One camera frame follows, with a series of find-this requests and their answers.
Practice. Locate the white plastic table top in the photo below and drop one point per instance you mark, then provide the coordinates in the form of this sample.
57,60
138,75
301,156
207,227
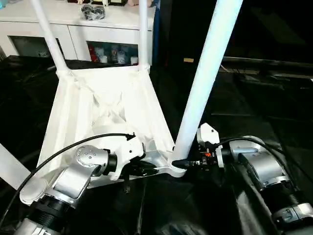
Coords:
73,110

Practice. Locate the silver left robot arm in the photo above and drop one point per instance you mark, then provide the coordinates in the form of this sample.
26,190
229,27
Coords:
73,178

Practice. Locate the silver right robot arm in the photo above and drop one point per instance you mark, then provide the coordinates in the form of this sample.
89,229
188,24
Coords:
264,169

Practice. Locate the black table mat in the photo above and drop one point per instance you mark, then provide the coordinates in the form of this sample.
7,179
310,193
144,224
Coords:
256,110

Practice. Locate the small tan label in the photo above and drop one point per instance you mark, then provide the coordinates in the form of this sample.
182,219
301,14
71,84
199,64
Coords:
188,60

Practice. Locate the white jar in cabinet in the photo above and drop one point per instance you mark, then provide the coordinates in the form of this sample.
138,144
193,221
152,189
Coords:
134,60

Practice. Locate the red item in cabinet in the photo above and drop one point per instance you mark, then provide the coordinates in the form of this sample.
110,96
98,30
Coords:
92,54

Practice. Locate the black bundle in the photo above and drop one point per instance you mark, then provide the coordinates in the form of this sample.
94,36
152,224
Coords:
93,12

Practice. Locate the tan rounded ornament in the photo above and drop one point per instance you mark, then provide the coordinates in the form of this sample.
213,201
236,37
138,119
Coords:
134,2

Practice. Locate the black framed gold plaque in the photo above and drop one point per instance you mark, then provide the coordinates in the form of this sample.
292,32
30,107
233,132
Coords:
118,2

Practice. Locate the white glass-door cabinet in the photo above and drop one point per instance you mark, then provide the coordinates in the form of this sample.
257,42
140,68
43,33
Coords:
31,29

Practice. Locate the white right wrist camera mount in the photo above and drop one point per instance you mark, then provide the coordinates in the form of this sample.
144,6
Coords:
207,134

